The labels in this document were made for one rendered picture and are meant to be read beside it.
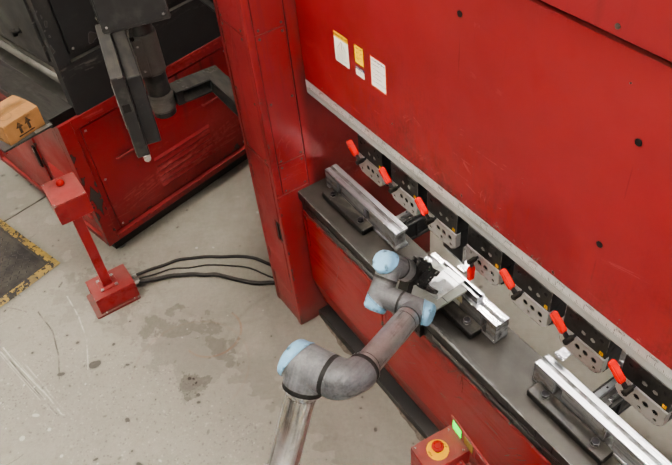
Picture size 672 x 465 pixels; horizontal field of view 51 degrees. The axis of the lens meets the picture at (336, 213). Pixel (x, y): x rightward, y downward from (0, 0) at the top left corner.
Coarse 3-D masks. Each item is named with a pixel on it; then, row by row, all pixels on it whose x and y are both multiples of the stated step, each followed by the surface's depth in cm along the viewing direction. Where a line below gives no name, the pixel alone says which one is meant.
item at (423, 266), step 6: (414, 258) 229; (420, 258) 234; (420, 264) 228; (426, 264) 230; (420, 270) 231; (426, 270) 232; (432, 270) 231; (414, 276) 227; (420, 276) 233; (426, 276) 231; (432, 276) 235; (414, 282) 232; (420, 282) 233; (426, 282) 235
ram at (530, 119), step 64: (320, 0) 236; (384, 0) 203; (448, 0) 178; (512, 0) 159; (320, 64) 257; (384, 64) 219; (448, 64) 190; (512, 64) 168; (576, 64) 151; (640, 64) 137; (384, 128) 237; (448, 128) 204; (512, 128) 179; (576, 128) 160; (640, 128) 144; (448, 192) 221; (512, 192) 191; (576, 192) 169; (640, 192) 152; (512, 256) 205; (576, 256) 180; (640, 256) 160; (640, 320) 170
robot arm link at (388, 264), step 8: (376, 256) 219; (384, 256) 217; (392, 256) 216; (400, 256) 221; (376, 264) 218; (384, 264) 216; (392, 264) 216; (400, 264) 219; (408, 264) 223; (376, 272) 220; (384, 272) 217; (392, 272) 218; (400, 272) 220; (408, 272) 223; (392, 280) 218
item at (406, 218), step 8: (400, 216) 293; (408, 216) 295; (416, 216) 292; (424, 216) 294; (408, 224) 291; (416, 224) 294; (424, 224) 298; (408, 232) 295; (416, 232) 297; (424, 232) 300
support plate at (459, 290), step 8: (432, 264) 253; (416, 288) 246; (456, 288) 244; (464, 288) 244; (424, 296) 243; (432, 296) 242; (448, 296) 242; (456, 296) 242; (440, 304) 240; (392, 312) 239
